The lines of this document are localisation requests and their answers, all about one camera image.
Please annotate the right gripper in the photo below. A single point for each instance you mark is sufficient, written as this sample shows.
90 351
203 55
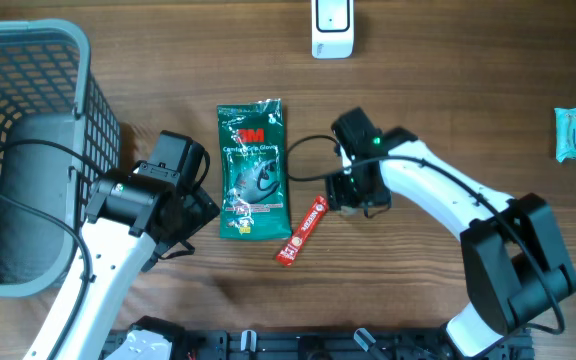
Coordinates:
338 193

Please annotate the red coffee stick sachet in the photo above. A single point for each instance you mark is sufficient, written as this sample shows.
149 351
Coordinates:
288 254

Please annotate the green 3M gloves packet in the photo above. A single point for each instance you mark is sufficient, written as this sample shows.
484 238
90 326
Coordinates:
252 150

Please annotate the pale green wipes packet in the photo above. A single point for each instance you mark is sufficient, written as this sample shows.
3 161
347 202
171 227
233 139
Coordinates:
565 120

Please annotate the green lid white jar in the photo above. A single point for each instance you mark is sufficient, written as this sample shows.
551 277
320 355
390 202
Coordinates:
350 211

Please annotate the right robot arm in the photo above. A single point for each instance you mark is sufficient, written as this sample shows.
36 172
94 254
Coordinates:
516 264

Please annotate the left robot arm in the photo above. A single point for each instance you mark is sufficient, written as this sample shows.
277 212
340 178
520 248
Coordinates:
132 220

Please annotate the white barcode scanner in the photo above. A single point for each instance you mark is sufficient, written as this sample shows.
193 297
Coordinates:
332 29

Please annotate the grey plastic mesh basket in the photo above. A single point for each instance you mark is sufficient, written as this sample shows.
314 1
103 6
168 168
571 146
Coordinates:
57 132

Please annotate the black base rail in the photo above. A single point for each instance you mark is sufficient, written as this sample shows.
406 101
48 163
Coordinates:
422 343

